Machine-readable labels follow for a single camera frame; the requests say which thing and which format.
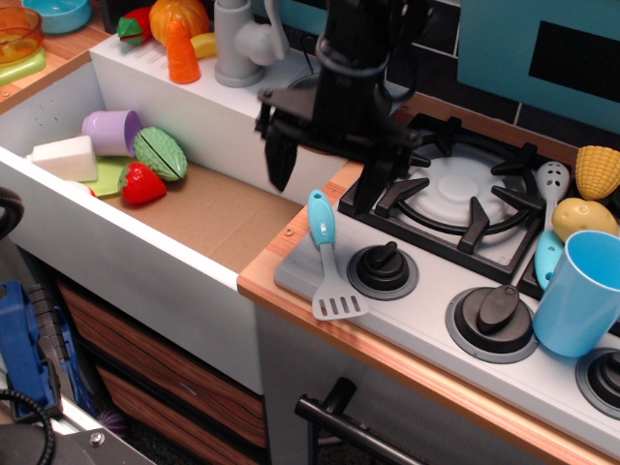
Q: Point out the black oven door handle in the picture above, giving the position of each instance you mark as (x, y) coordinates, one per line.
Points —
(328, 415)

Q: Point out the grey spatula blue handle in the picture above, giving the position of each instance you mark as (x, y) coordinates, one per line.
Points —
(335, 298)

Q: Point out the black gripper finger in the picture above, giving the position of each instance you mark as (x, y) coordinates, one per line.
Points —
(280, 149)
(385, 164)

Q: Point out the silver metal pan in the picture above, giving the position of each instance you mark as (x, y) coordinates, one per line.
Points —
(342, 118)

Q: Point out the yellow toy banana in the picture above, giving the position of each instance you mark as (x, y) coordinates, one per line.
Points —
(204, 45)

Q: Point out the black stove knob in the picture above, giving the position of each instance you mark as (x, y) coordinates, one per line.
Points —
(383, 272)
(492, 324)
(597, 377)

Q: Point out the upper wooden drawer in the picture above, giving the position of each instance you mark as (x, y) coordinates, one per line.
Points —
(160, 367)

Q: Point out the orange toy carrot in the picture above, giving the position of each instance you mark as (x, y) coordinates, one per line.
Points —
(183, 62)

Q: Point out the light blue plastic cup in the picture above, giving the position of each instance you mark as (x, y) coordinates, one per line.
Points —
(581, 301)

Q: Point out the purple plastic cup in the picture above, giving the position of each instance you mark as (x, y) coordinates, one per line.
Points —
(112, 132)

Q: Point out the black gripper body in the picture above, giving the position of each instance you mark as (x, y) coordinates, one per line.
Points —
(273, 98)

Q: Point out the red toy strawberry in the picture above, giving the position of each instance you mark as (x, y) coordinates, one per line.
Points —
(138, 183)

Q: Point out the orange transparent bowl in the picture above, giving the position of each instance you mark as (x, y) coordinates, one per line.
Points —
(21, 34)

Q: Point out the blue clamp device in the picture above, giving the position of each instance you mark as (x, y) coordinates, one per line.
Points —
(38, 349)

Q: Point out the grey stove top panel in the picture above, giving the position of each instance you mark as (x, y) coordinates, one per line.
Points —
(542, 385)

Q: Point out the yellow toy corn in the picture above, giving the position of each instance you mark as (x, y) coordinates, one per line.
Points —
(596, 172)

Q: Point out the blue bowl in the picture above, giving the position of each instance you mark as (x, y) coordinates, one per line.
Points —
(61, 16)

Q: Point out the yellow toy potato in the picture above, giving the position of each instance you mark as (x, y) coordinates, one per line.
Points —
(573, 215)

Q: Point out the purple toy ball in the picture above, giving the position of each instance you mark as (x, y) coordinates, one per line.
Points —
(114, 421)

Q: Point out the black stove grate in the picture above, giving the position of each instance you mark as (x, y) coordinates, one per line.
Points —
(466, 198)

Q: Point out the right black stove knob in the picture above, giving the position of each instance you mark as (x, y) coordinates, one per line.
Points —
(597, 377)

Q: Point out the wooden drawer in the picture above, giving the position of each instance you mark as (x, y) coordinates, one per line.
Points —
(202, 443)
(160, 367)

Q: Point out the middle black stove knob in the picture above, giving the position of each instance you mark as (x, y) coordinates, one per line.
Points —
(492, 324)

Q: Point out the green square plate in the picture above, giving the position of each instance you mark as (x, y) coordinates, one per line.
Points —
(23, 68)

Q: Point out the white toy block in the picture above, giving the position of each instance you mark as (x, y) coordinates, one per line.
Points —
(71, 159)

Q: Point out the green toy bitter gourd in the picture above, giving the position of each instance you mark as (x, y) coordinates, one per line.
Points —
(161, 153)

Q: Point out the orange toy pumpkin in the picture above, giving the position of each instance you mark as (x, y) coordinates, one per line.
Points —
(191, 13)

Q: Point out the light green plate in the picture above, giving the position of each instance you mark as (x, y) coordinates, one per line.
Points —
(109, 171)

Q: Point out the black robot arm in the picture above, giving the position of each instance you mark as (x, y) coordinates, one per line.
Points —
(364, 34)

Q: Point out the white slotted spoon blue handle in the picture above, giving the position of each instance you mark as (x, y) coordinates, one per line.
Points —
(553, 180)

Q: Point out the red green toy pepper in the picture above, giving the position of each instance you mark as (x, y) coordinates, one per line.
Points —
(134, 27)

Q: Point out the white toy sink basin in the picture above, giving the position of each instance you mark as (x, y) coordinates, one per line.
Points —
(172, 264)

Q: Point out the grey toy faucet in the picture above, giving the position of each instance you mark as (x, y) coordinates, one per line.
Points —
(245, 47)

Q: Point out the lower wooden drawer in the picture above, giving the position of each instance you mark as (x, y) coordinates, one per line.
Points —
(202, 443)

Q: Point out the left black stove knob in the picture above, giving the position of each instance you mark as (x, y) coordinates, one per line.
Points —
(383, 272)

